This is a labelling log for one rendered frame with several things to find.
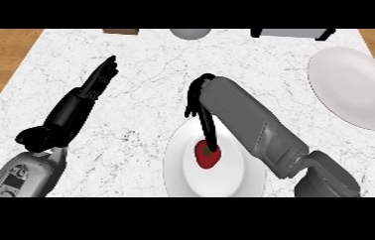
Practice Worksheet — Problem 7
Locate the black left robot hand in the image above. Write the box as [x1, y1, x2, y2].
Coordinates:
[15, 55, 120, 154]

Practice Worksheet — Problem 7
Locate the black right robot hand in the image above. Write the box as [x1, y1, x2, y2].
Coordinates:
[183, 72, 222, 152]

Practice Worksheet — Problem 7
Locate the red tomato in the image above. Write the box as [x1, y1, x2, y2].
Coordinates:
[193, 139, 223, 170]

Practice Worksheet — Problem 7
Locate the white plate with deep well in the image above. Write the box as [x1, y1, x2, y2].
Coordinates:
[162, 114, 269, 198]

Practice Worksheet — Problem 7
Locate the white flat plate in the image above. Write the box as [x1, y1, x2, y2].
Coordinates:
[306, 46, 375, 131]

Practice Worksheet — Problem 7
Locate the brown wooden block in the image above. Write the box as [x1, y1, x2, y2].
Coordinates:
[100, 29, 140, 36]

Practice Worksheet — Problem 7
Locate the grey round bowl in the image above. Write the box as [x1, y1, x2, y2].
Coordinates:
[168, 29, 213, 41]

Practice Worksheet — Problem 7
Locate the grey and black appliance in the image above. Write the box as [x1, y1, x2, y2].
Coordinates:
[250, 29, 337, 42]

